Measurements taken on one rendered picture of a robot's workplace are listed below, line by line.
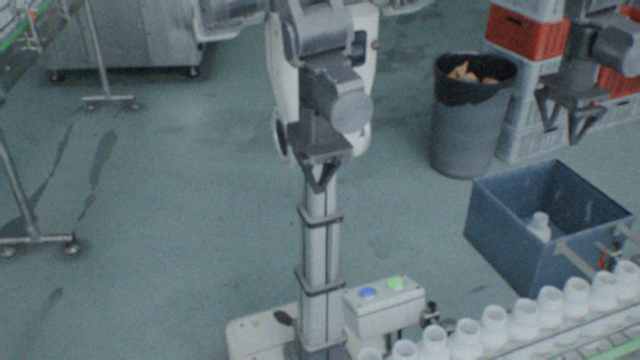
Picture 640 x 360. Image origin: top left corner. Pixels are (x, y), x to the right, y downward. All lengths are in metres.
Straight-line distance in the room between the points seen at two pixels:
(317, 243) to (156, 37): 3.13
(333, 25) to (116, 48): 3.92
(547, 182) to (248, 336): 1.15
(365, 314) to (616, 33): 0.61
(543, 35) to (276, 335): 2.09
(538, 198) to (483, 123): 1.29
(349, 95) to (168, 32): 3.82
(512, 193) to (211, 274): 1.49
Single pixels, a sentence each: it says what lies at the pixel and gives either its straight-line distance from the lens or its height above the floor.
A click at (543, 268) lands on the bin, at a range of 1.62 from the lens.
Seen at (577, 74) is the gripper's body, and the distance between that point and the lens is 1.00.
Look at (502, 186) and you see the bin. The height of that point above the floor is 0.89.
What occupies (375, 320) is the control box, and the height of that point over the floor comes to 1.09.
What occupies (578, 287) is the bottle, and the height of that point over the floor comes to 1.15.
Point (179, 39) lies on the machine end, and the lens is 4.45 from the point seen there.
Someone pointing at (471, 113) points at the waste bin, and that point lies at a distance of 3.14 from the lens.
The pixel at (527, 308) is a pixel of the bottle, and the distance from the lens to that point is 1.08.
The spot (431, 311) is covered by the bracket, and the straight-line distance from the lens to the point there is 1.10.
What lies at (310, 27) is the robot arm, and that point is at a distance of 0.70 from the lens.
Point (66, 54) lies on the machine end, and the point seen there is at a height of 0.24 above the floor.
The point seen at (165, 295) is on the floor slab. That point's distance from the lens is 2.70.
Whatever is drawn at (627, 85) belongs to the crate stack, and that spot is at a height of 0.30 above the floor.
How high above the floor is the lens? 1.90
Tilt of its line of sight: 35 degrees down
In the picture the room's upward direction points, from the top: straight up
